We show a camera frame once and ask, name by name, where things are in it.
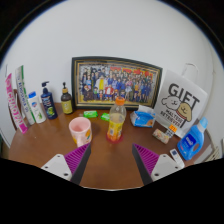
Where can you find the framed group photo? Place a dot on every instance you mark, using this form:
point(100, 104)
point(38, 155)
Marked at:
point(116, 83)

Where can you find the white paper gift bag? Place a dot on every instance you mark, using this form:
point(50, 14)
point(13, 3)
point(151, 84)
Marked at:
point(181, 100)

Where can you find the flat round red coaster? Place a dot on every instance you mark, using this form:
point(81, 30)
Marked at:
point(120, 140)

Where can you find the dark blue pump bottle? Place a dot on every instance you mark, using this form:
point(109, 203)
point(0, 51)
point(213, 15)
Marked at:
point(49, 105)

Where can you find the small orange white box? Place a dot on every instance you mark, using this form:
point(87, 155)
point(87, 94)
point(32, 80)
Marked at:
point(171, 130)

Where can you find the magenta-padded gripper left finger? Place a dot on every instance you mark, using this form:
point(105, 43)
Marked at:
point(56, 165)

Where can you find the white radiator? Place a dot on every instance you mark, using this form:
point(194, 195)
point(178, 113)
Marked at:
point(216, 153)

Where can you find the beige snack packet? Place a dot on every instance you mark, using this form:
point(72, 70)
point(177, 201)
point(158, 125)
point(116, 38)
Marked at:
point(161, 136)

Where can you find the white shampoo bottle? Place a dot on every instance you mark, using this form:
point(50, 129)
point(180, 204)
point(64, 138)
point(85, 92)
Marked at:
point(37, 110)

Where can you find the white remote control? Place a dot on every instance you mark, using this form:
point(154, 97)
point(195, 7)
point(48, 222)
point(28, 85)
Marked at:
point(176, 157)

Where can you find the orange-capped juice bottle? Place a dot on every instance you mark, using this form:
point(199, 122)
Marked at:
point(116, 125)

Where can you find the blue tissue pack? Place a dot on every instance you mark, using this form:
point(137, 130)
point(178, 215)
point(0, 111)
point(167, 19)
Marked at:
point(143, 118)

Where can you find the blue detergent bottle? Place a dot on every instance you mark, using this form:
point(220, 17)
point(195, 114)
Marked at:
point(190, 141)

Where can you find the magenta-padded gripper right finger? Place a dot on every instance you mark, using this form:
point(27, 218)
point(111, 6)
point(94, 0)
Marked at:
point(165, 165)

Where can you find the brown pump bottle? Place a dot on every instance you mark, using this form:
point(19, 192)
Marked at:
point(66, 103)

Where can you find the pink ceramic mug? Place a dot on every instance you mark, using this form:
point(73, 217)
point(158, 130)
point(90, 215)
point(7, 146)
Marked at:
point(80, 131)

